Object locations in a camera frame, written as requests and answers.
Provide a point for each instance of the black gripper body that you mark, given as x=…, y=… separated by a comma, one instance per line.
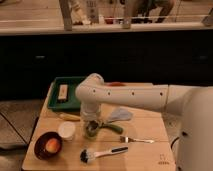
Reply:
x=92, y=126

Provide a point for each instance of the green translucent cup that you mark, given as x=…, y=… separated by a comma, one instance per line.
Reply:
x=90, y=135

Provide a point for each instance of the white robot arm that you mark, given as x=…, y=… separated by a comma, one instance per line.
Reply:
x=193, y=103

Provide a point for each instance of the green pepper toy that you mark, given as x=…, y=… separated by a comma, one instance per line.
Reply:
x=112, y=127

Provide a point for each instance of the white cup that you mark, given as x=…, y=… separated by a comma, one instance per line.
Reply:
x=66, y=130

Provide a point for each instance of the yellow banana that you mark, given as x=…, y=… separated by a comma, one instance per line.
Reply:
x=69, y=117

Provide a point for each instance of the green plastic tray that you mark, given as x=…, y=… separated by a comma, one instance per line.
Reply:
x=71, y=104

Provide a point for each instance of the silver fork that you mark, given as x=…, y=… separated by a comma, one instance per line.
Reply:
x=126, y=139

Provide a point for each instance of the orange fruit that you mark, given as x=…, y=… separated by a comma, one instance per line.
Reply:
x=52, y=145

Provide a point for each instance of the wooden block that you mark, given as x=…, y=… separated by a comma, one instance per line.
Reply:
x=63, y=92

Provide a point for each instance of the dark red bowl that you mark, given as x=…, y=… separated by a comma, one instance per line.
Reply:
x=39, y=148

